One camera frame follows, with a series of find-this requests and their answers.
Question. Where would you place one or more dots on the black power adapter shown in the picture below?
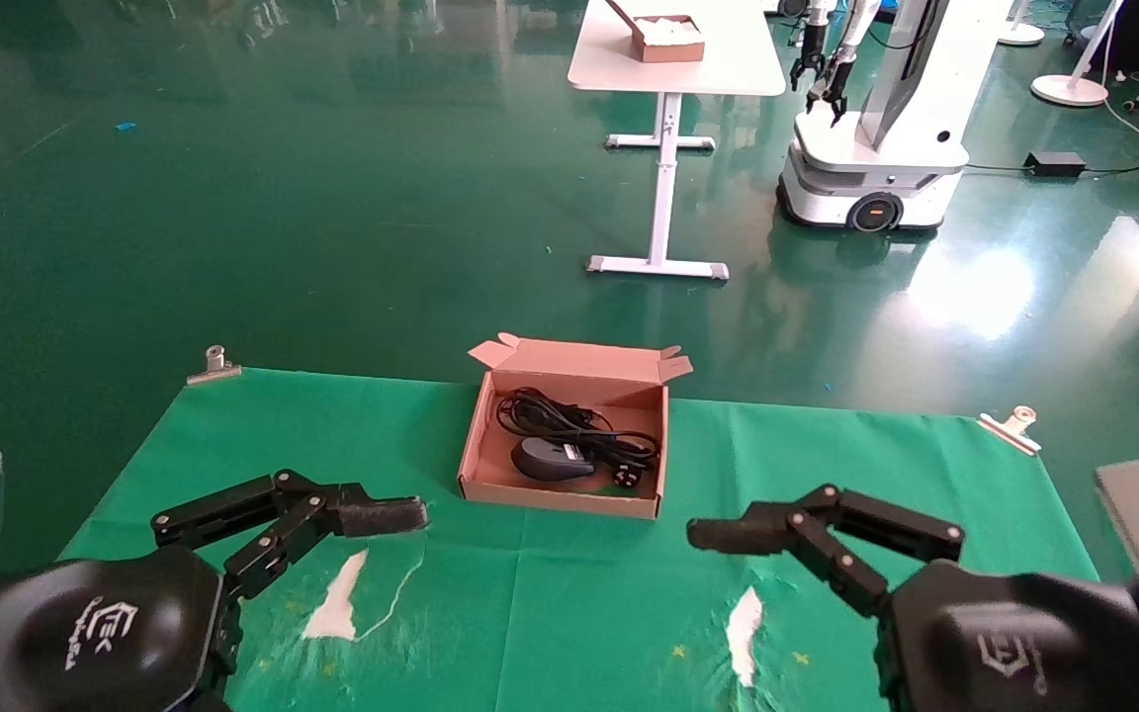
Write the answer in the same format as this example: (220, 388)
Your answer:
(1054, 163)

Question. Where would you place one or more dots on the open brown cardboard box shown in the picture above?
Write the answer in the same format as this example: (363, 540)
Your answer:
(569, 499)

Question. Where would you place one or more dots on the small brown cardboard box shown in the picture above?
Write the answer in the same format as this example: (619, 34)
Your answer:
(668, 49)

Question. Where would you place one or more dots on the white table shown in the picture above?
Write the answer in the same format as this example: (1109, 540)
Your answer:
(728, 59)

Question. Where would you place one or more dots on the small black robot gripper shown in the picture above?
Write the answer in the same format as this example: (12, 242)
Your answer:
(832, 89)
(807, 64)

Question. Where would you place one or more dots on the white packing material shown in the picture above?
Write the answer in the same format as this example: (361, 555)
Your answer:
(668, 28)

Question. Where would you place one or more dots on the torn green tablecloth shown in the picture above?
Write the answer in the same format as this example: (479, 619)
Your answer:
(579, 613)

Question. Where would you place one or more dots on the white fan stand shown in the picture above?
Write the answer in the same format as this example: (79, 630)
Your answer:
(1069, 89)
(1021, 33)

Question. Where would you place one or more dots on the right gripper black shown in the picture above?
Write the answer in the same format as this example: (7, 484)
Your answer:
(1014, 643)

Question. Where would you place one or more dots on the white wheeled robot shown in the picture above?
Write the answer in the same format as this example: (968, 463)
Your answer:
(876, 148)

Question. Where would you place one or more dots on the metal binder clip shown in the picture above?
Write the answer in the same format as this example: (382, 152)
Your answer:
(214, 368)
(1009, 430)

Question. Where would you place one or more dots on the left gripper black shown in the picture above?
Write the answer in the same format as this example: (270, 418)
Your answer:
(85, 633)

